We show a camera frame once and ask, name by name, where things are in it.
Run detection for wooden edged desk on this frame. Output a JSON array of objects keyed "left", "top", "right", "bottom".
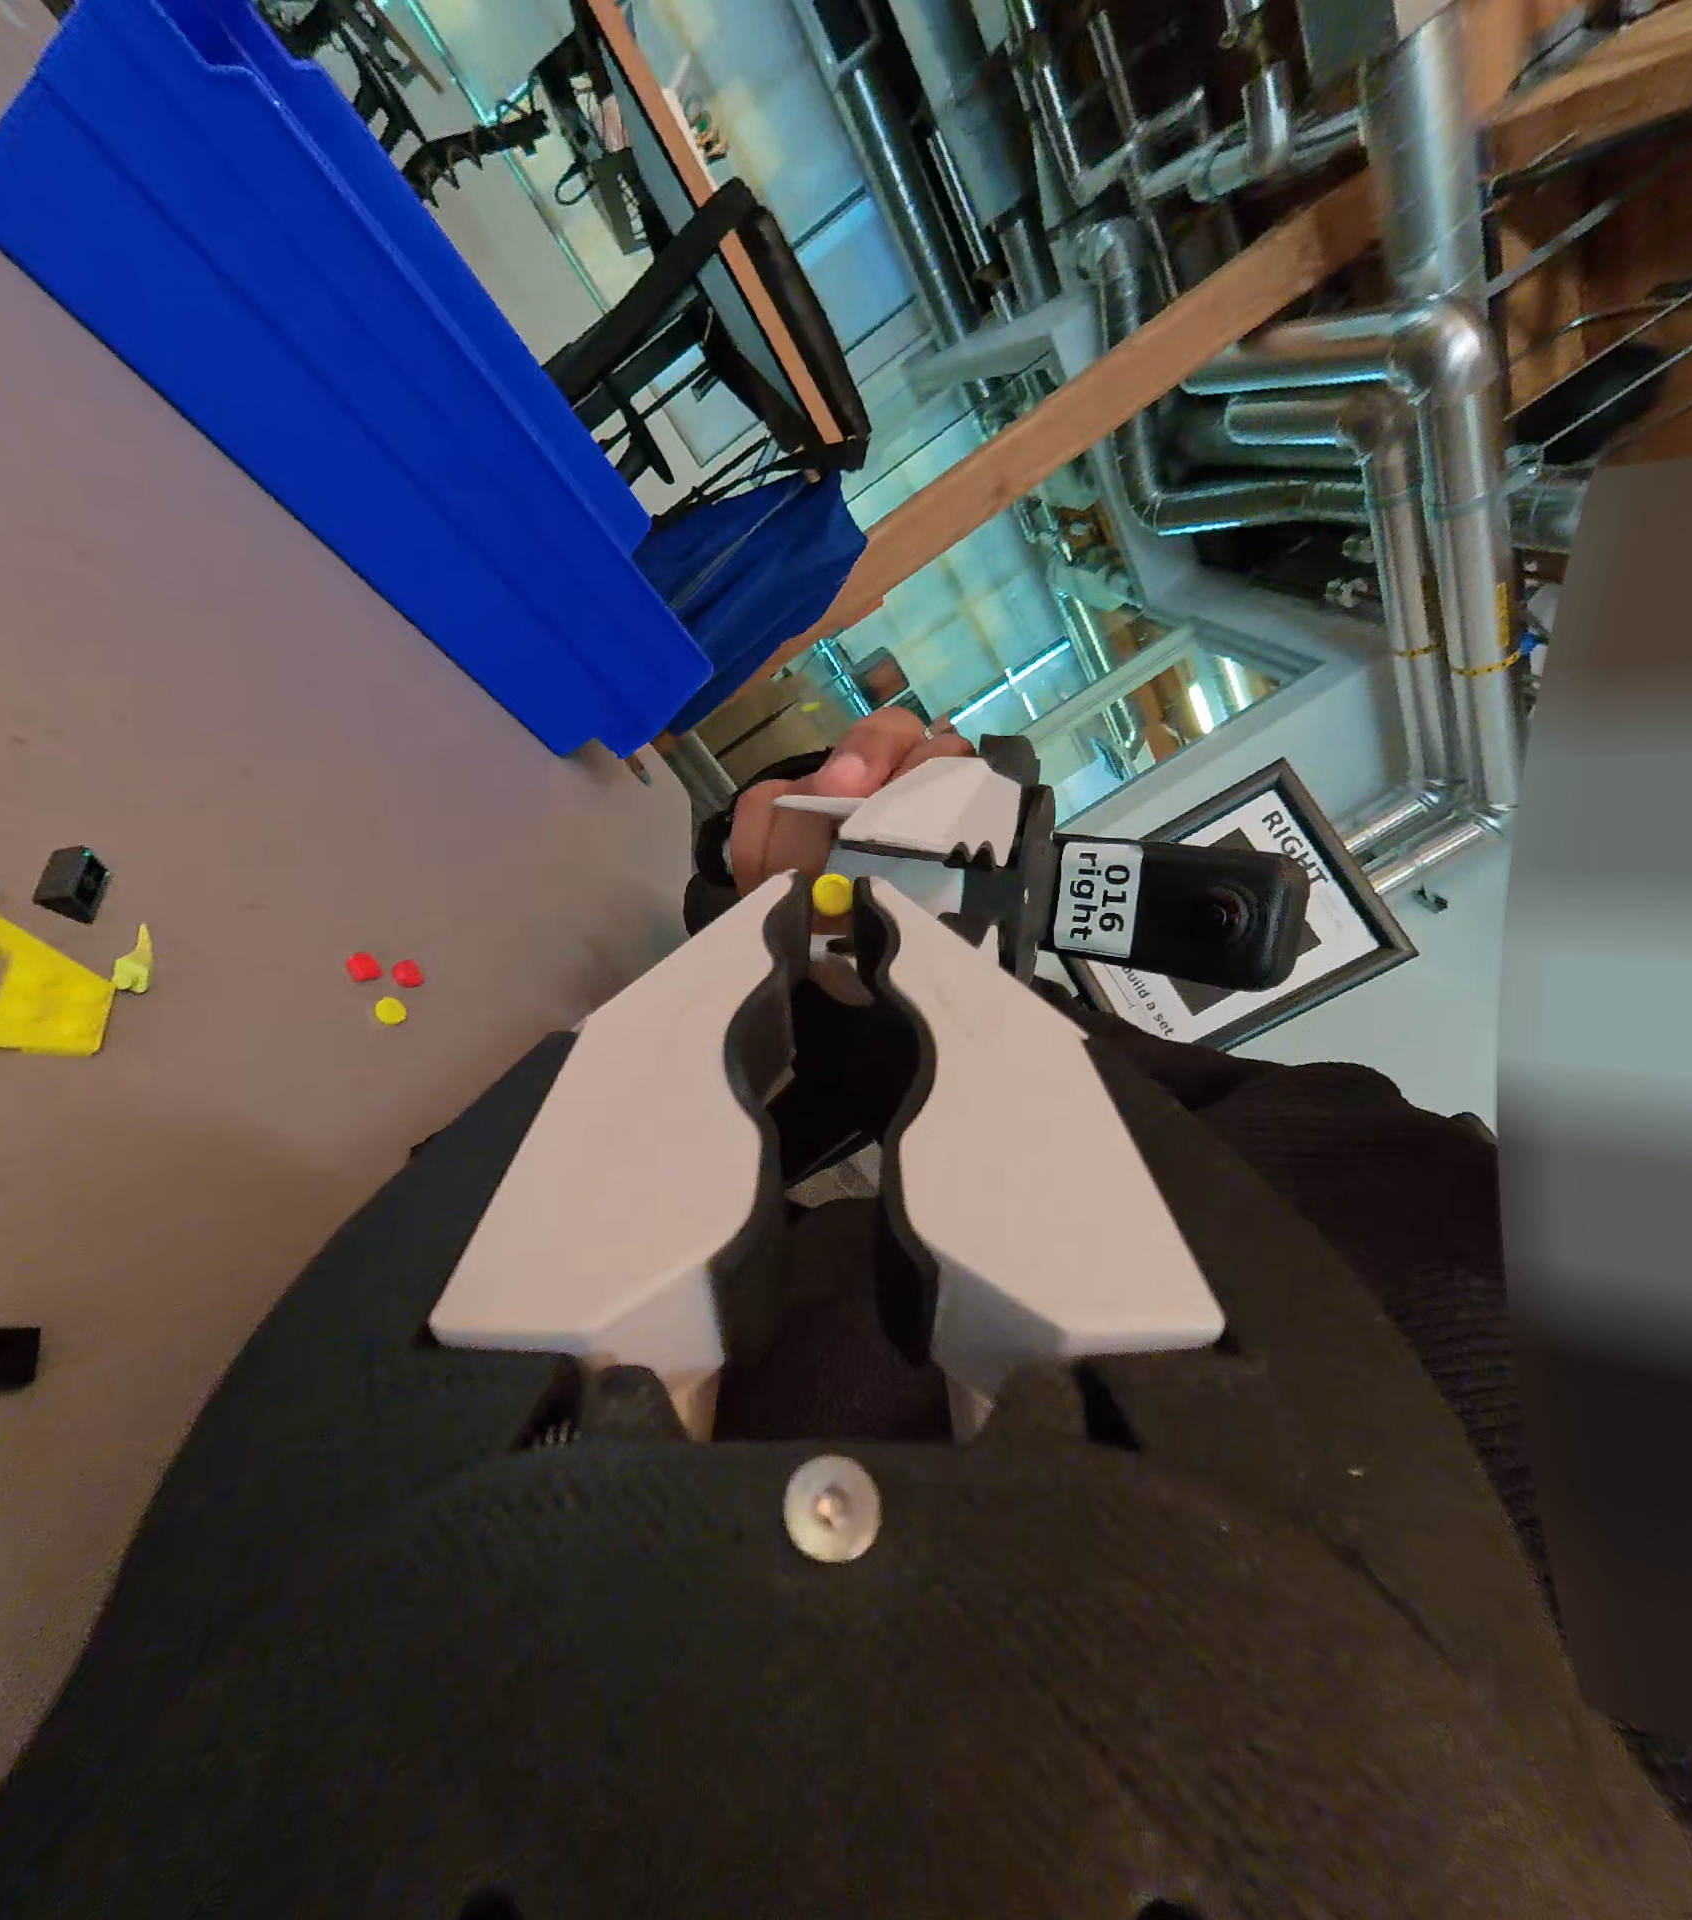
[{"left": 567, "top": 0, "right": 849, "bottom": 450}]

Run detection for person's right hand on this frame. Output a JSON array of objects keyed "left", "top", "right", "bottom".
[{"left": 726, "top": 708, "right": 968, "bottom": 888}]

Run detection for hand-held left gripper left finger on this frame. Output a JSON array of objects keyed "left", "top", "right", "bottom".
[{"left": 424, "top": 872, "right": 805, "bottom": 1430}]

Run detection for person's right forearm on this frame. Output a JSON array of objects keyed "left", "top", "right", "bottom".
[{"left": 1072, "top": 990, "right": 1552, "bottom": 1652}]

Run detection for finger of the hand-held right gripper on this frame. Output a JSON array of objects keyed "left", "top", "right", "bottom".
[
  {"left": 773, "top": 756, "right": 1022, "bottom": 858},
  {"left": 866, "top": 852, "right": 1007, "bottom": 949}
]

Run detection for wooden beam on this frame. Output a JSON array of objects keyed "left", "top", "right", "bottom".
[{"left": 651, "top": 0, "right": 1692, "bottom": 750}]

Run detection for metal ventilation ducts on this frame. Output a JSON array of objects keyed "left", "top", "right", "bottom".
[{"left": 817, "top": 0, "right": 1583, "bottom": 902}]

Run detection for yellow wedge lego plate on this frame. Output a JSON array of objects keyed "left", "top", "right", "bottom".
[{"left": 0, "top": 899, "right": 115, "bottom": 1057}]

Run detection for framed marker sign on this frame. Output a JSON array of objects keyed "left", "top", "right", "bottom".
[{"left": 1056, "top": 756, "right": 1419, "bottom": 1051}]

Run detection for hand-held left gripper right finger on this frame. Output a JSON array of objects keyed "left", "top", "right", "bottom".
[{"left": 858, "top": 881, "right": 1228, "bottom": 1430}]

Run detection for black office chair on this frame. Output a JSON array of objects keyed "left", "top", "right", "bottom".
[{"left": 545, "top": 176, "right": 879, "bottom": 484}]

